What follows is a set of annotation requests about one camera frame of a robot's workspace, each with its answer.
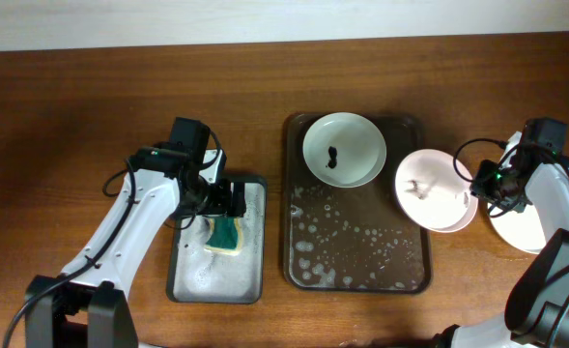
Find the cream white plate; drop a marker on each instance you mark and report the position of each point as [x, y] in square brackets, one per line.
[522, 231]

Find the brown plastic tray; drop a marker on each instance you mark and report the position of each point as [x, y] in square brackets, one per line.
[352, 239]

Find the dark green soapy tray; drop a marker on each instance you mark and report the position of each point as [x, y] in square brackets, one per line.
[198, 274]

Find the pink plate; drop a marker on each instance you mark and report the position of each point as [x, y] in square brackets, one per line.
[432, 194]

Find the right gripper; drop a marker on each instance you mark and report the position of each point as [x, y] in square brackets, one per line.
[478, 189]

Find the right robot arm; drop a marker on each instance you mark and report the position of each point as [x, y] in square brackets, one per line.
[532, 171]

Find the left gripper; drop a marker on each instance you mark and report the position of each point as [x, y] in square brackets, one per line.
[221, 204]

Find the green and yellow sponge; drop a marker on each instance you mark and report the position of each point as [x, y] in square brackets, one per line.
[225, 236]

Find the pale green plate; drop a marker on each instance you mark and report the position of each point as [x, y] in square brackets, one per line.
[344, 150]

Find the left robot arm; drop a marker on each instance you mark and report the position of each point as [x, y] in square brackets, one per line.
[86, 305]

